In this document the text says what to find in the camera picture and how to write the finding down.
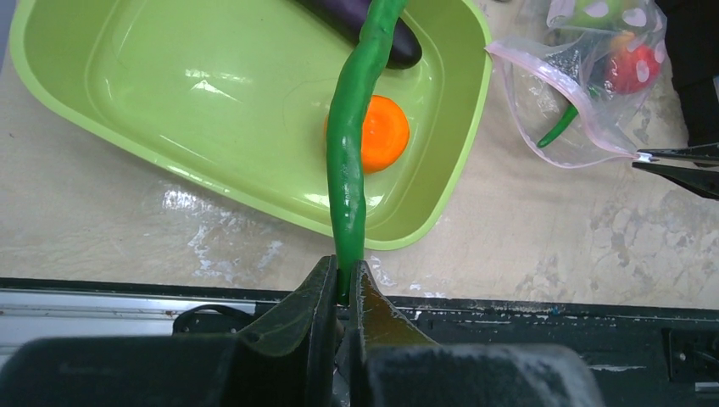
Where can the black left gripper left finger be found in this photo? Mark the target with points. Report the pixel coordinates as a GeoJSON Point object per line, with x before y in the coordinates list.
{"type": "Point", "coordinates": [283, 358]}

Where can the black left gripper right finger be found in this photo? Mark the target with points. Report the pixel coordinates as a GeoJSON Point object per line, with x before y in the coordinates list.
{"type": "Point", "coordinates": [392, 363]}

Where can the clear zip top bag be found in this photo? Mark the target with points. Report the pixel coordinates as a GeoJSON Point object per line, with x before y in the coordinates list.
{"type": "Point", "coordinates": [535, 61]}

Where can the black mounting base rail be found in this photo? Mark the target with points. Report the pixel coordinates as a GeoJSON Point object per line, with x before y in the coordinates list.
{"type": "Point", "coordinates": [640, 356]}

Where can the black plastic toolbox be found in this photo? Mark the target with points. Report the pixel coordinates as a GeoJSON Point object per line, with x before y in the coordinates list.
{"type": "Point", "coordinates": [692, 46]}

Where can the orange fake tangerine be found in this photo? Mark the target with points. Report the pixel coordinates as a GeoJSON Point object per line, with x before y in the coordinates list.
{"type": "Point", "coordinates": [385, 134]}

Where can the green fake chili pepper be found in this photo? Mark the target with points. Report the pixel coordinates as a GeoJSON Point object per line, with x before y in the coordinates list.
{"type": "Point", "coordinates": [345, 177]}

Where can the green plastic tray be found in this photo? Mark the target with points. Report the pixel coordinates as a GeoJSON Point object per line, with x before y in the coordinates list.
{"type": "Point", "coordinates": [232, 96]}

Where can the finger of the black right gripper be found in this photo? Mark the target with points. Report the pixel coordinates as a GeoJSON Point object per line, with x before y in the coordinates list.
{"type": "Point", "coordinates": [693, 168]}

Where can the red fake fruit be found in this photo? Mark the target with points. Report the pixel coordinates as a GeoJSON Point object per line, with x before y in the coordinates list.
{"type": "Point", "coordinates": [631, 71]}

